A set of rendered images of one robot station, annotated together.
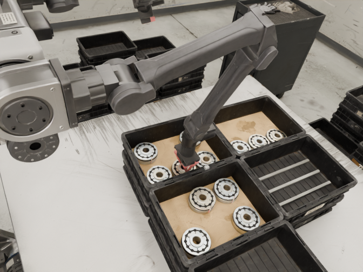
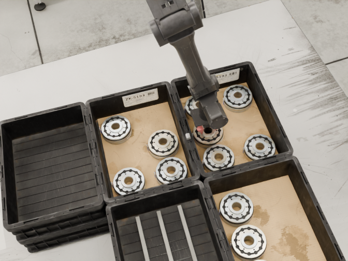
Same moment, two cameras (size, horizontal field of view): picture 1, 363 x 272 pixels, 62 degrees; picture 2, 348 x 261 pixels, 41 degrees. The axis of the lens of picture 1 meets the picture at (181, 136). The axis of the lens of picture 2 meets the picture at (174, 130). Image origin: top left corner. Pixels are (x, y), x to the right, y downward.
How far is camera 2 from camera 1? 1.39 m
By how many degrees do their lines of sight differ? 64
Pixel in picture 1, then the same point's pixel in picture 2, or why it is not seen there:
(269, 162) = (214, 251)
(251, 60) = not seen: hidden behind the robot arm
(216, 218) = (141, 157)
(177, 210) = (157, 122)
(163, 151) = (242, 119)
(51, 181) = (231, 42)
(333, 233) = not seen: outside the picture
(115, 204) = not seen: hidden behind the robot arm
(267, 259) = (84, 195)
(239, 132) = (279, 225)
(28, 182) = (231, 27)
